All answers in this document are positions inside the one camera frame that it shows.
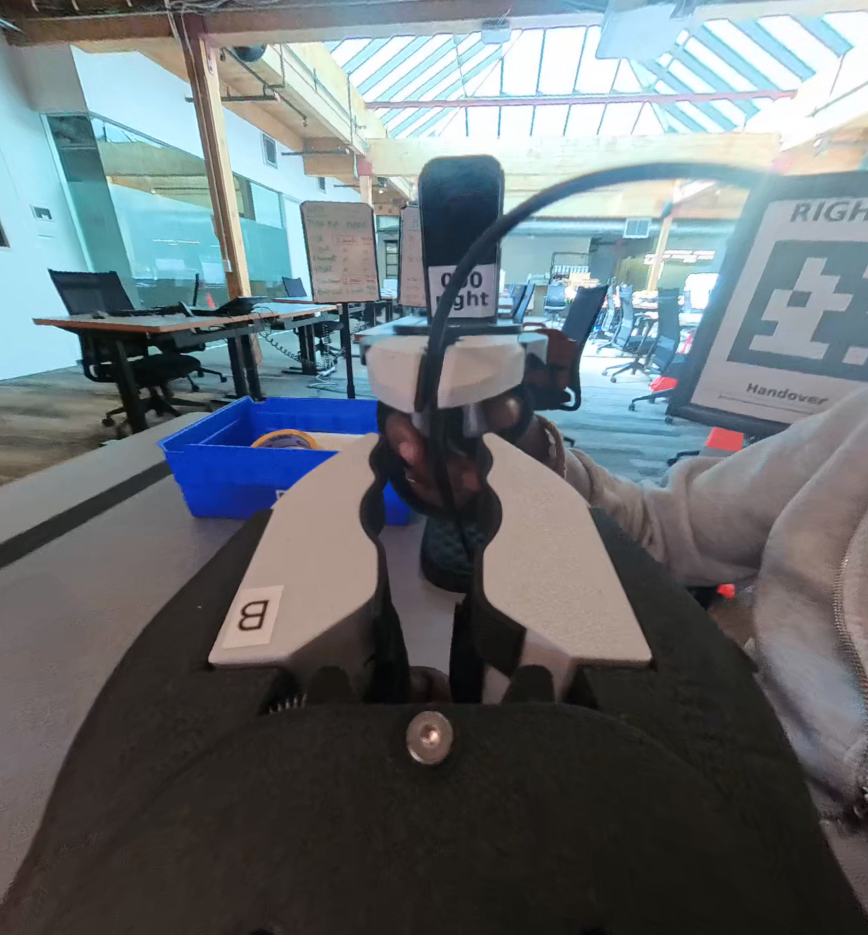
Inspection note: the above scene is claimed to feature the person's grey hoodie torso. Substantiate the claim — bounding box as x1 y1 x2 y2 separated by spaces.
752 365 868 935

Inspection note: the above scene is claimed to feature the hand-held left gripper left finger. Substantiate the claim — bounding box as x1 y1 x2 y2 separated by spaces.
206 432 407 693

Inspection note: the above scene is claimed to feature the brown padded chair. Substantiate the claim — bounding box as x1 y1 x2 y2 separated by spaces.
525 329 583 411

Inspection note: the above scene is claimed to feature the whiteboard on stand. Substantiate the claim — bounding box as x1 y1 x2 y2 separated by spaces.
300 200 381 399
397 205 429 310

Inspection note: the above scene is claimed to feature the black cable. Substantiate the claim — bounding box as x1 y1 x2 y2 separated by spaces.
415 162 778 565

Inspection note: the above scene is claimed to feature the black mesh office chair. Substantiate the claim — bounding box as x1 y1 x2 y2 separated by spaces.
627 288 687 411
601 292 650 384
558 285 610 359

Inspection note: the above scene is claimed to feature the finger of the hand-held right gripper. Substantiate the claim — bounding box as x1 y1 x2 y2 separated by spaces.
365 339 425 415
440 337 528 408

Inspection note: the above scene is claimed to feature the wooden office desk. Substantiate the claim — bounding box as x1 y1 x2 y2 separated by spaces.
34 298 341 433

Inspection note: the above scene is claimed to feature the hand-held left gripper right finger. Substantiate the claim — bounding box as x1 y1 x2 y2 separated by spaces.
452 431 654 701

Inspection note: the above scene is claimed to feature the person's right hand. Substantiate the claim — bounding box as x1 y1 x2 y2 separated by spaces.
386 391 545 512

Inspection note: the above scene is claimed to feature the blue plastic bin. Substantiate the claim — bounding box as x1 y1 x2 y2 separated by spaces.
158 396 413 525

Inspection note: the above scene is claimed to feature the white ceiling projector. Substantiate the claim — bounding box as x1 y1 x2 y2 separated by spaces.
595 0 705 61

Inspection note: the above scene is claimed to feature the framed black white marker poster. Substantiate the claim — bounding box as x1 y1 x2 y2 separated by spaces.
666 169 868 441

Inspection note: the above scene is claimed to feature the wooden support post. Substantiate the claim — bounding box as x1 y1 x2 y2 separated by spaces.
180 33 264 366

